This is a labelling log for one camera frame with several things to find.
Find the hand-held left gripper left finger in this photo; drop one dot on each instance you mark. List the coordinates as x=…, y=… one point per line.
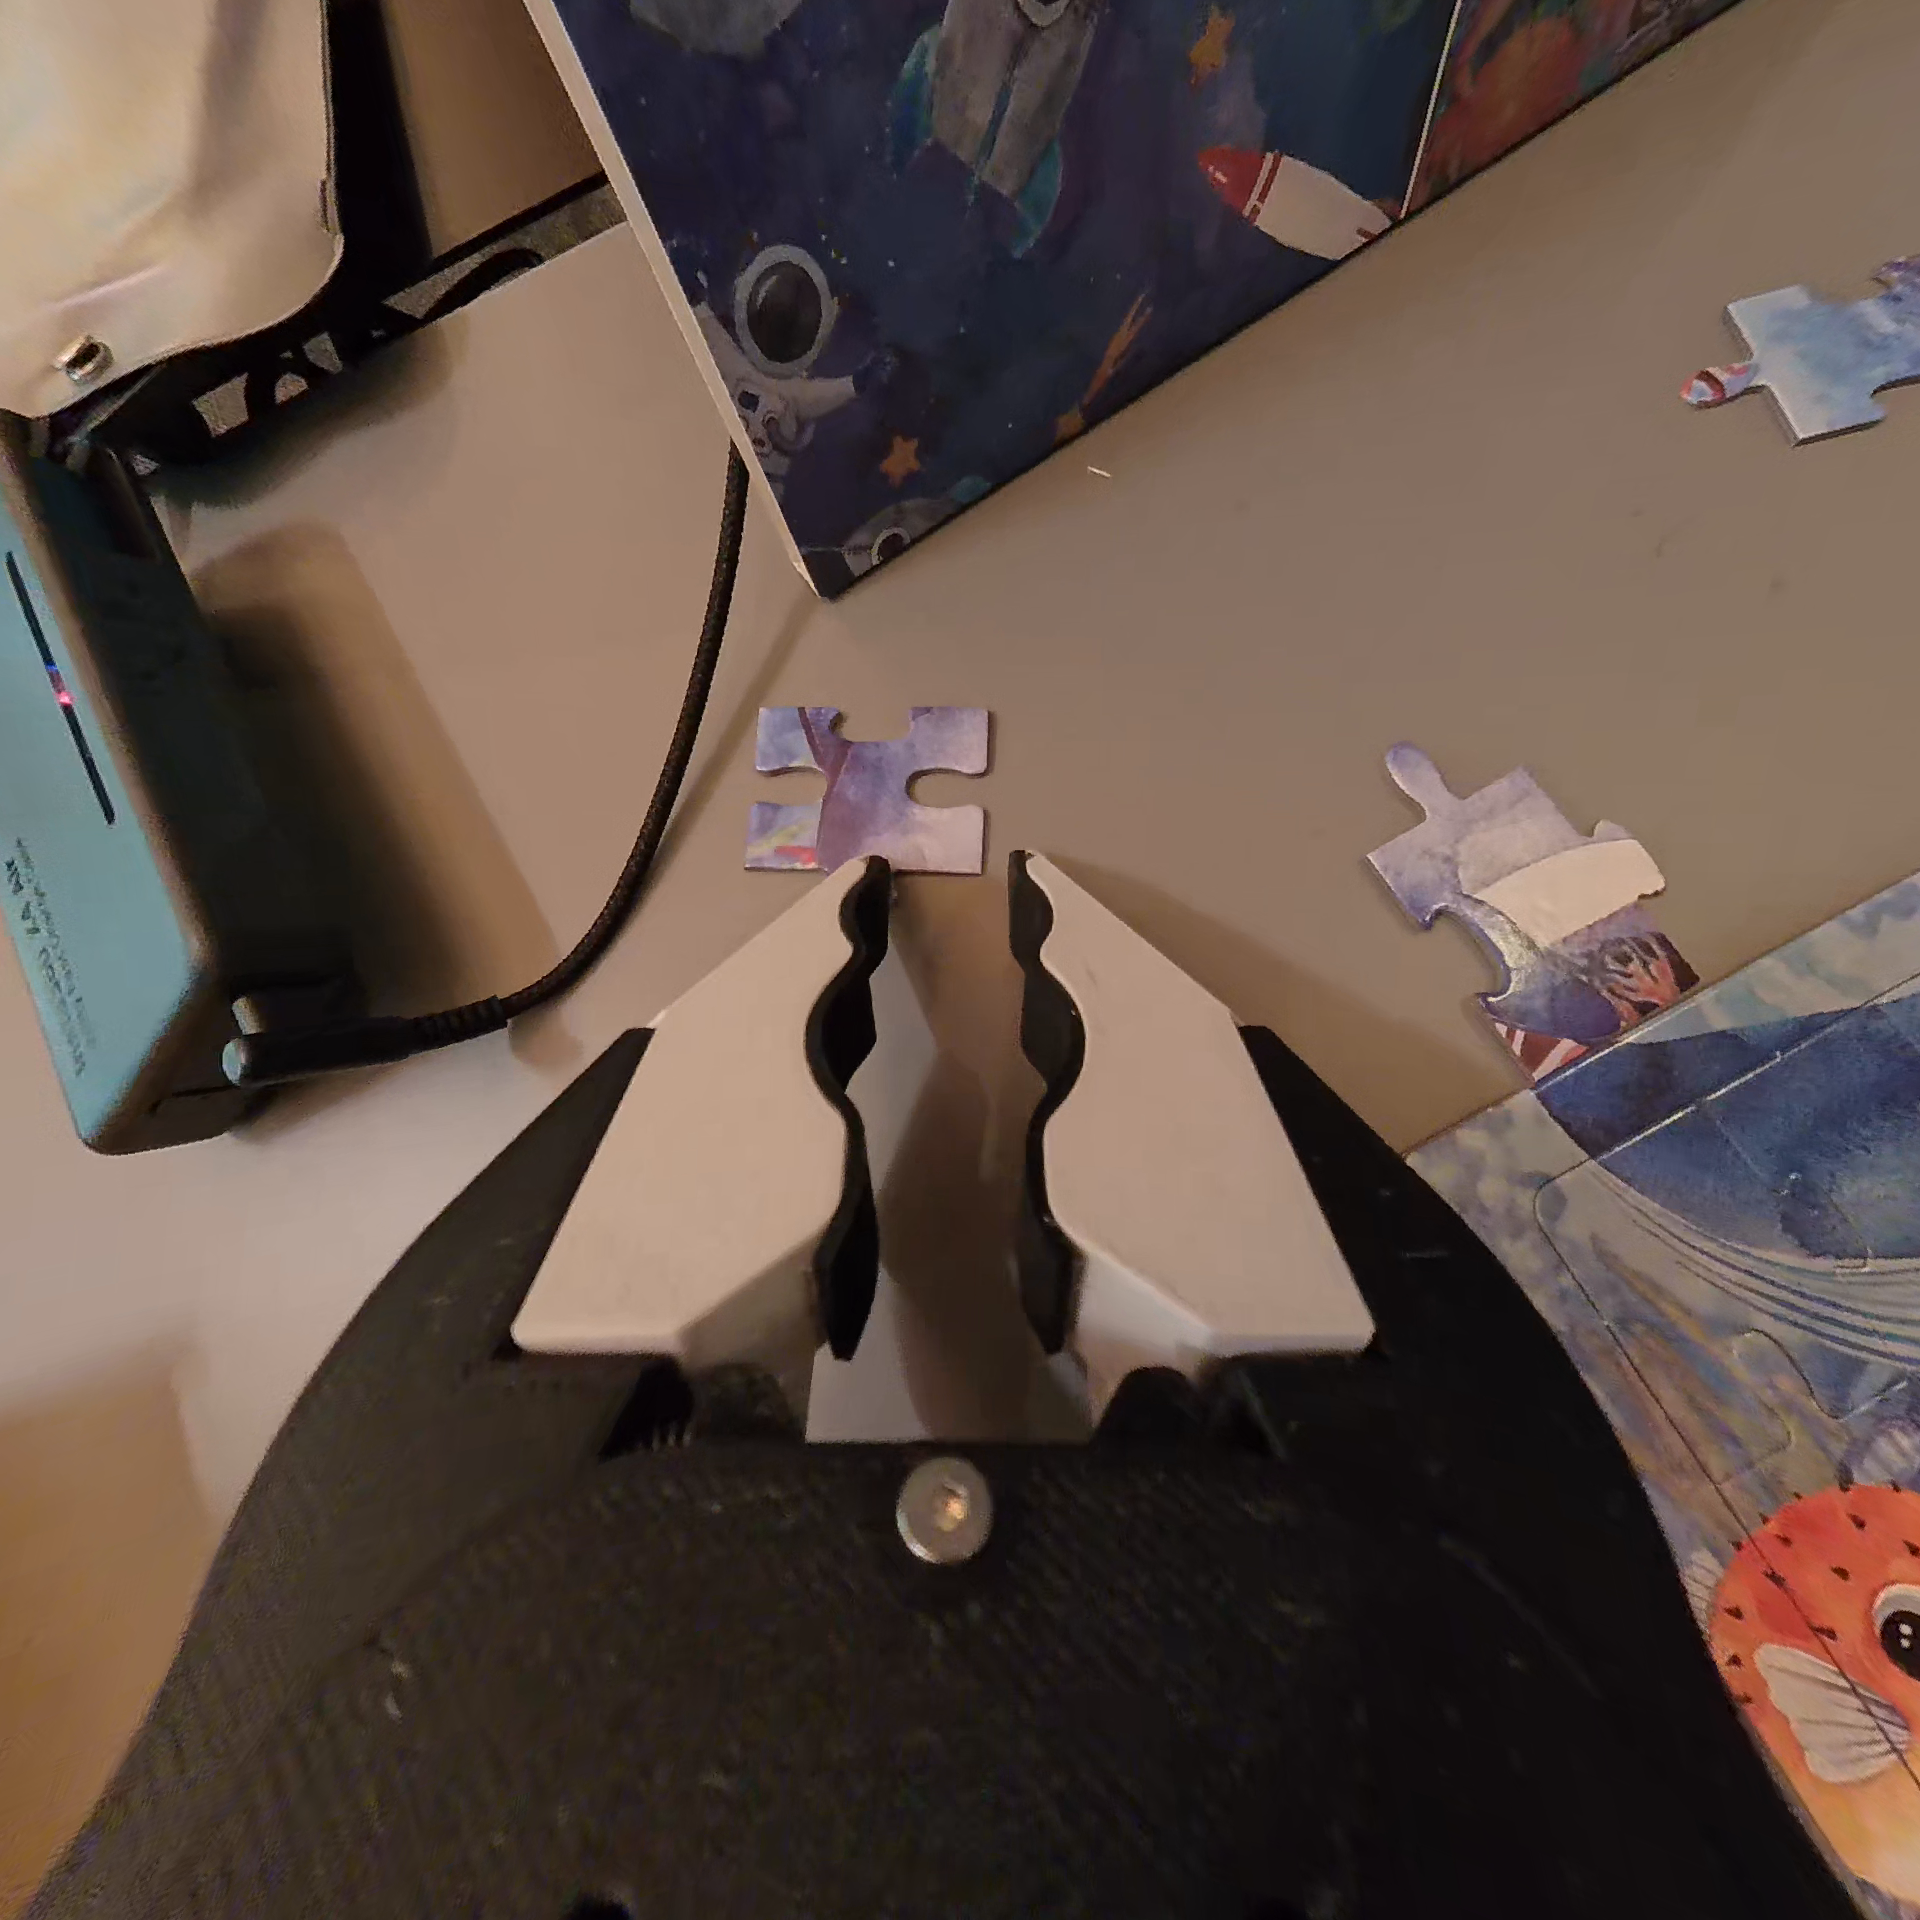
x=692, y=1200

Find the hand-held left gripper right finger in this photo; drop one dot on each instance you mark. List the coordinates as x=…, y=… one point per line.
x=1201, y=1200

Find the purple blue puzzle piece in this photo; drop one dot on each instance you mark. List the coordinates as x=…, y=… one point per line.
x=886, y=796

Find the striped white purple puzzle piece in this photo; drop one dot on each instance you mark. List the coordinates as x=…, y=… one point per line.
x=1531, y=886

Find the assembled sea jigsaw puzzle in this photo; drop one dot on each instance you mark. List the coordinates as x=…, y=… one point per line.
x=1724, y=1172

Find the black handheld device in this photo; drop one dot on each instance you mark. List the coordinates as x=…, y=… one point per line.
x=121, y=826

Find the illustrated puzzle box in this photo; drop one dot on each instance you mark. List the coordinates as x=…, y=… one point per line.
x=974, y=301

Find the blue white puzzle piece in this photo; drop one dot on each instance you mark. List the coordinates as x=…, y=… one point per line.
x=1830, y=359

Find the pale cloth pouch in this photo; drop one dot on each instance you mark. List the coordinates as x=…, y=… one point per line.
x=150, y=150

